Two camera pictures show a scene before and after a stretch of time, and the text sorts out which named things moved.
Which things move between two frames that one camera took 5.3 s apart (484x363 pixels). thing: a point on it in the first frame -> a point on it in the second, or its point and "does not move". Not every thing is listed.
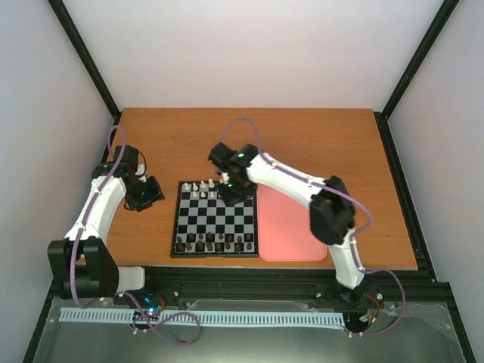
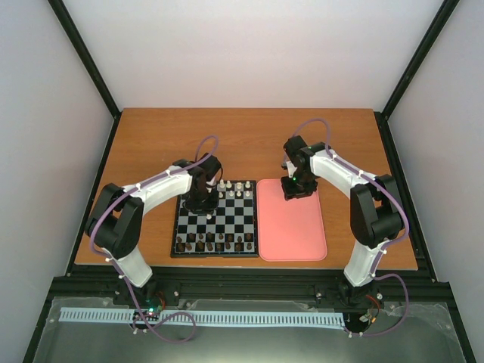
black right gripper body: (237, 192) -> (302, 184)
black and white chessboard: (204, 226) does not move
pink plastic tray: (283, 230) does not move
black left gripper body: (142, 195) -> (201, 202)
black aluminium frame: (415, 288) does not move
